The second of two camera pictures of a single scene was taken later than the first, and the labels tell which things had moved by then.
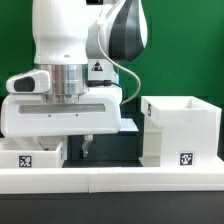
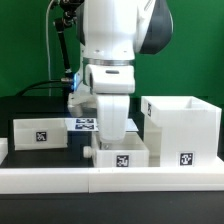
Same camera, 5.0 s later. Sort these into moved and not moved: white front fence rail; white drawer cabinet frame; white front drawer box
Moved: white front drawer box
Not moved: white drawer cabinet frame; white front fence rail
